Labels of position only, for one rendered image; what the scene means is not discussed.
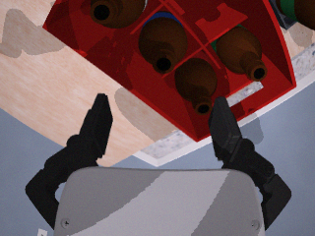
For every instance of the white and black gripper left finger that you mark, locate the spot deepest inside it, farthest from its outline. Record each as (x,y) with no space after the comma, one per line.
(81,151)

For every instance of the dark grey tray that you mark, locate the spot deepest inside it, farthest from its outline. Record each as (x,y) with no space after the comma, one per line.
(283,20)

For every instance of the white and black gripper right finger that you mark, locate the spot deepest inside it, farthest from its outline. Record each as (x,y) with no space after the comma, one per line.
(238,153)

